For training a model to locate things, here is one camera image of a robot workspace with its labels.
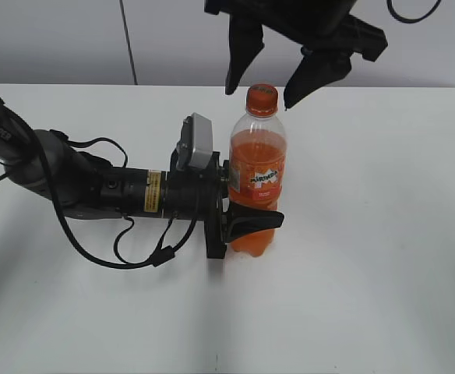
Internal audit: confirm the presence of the orange Mirinda soda bottle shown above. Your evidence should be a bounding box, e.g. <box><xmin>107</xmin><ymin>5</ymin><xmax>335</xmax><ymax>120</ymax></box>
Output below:
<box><xmin>226</xmin><ymin>111</ymin><xmax>289</xmax><ymax>259</ymax></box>

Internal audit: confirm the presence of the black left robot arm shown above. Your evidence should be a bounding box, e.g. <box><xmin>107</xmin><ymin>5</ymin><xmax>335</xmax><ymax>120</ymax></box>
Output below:
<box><xmin>0</xmin><ymin>98</ymin><xmax>284</xmax><ymax>259</ymax></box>

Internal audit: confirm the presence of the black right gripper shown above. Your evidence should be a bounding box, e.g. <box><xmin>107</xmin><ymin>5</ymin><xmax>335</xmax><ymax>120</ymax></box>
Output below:
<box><xmin>204</xmin><ymin>0</ymin><xmax>388</xmax><ymax>110</ymax></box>

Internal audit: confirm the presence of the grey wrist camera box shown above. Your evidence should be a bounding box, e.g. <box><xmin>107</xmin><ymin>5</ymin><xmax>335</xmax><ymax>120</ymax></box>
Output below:
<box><xmin>176</xmin><ymin>112</ymin><xmax>213</xmax><ymax>171</ymax></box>

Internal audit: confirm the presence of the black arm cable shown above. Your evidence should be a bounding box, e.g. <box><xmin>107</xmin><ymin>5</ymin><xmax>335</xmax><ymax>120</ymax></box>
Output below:
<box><xmin>386</xmin><ymin>0</ymin><xmax>443</xmax><ymax>23</ymax></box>
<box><xmin>36</xmin><ymin>132</ymin><xmax>199</xmax><ymax>270</ymax></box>

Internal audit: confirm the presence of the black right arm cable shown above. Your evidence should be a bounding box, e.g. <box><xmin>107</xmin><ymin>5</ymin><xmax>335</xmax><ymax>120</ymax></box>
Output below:
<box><xmin>386</xmin><ymin>0</ymin><xmax>443</xmax><ymax>23</ymax></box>

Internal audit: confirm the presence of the orange bottle cap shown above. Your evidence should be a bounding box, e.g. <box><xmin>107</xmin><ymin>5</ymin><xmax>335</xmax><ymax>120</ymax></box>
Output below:
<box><xmin>245</xmin><ymin>83</ymin><xmax>279</xmax><ymax>118</ymax></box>

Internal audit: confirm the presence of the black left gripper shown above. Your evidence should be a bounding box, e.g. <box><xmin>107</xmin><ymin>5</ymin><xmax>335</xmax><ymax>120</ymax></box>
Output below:
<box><xmin>162</xmin><ymin>150</ymin><xmax>284</xmax><ymax>259</ymax></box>

